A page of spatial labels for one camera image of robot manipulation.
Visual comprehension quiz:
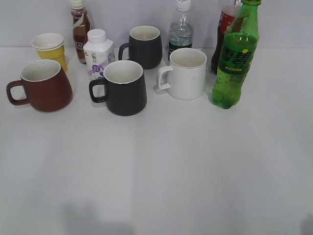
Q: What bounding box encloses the green soda bottle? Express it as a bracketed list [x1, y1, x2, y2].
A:
[212, 0, 262, 109]

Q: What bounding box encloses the dark red ceramic mug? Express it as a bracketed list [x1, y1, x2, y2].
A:
[6, 59, 73, 113]

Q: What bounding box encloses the yellow paper cup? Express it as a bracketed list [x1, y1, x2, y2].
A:
[31, 33, 67, 71]

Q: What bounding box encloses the black mug front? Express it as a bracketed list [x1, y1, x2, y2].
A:
[89, 60, 147, 116]

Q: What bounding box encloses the white ceramic mug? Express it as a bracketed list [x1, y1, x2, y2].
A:
[156, 48, 207, 101]

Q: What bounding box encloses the dark grey mug rear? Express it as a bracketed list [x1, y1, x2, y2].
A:
[118, 25, 163, 70]

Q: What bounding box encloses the clear water bottle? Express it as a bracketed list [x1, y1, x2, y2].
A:
[168, 0, 194, 59]

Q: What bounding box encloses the white yogurt drink bottle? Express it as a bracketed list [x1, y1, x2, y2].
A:
[83, 29, 115, 80]

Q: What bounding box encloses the brown coffee drink bottle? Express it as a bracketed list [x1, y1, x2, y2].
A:
[70, 0, 90, 64]

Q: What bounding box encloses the cola bottle red label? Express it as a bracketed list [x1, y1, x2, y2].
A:
[211, 0, 242, 74]

